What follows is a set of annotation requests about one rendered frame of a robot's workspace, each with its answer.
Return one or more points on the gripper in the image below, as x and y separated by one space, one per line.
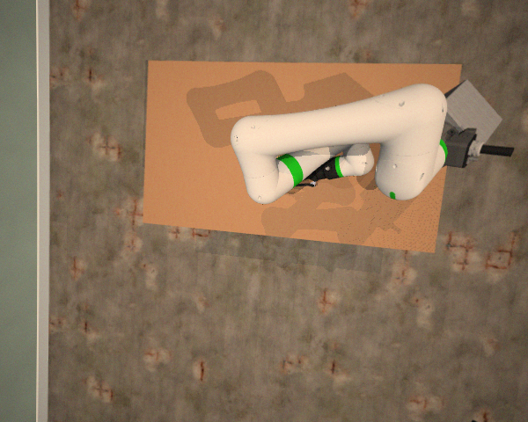
314 178

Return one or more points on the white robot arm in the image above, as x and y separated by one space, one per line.
408 123

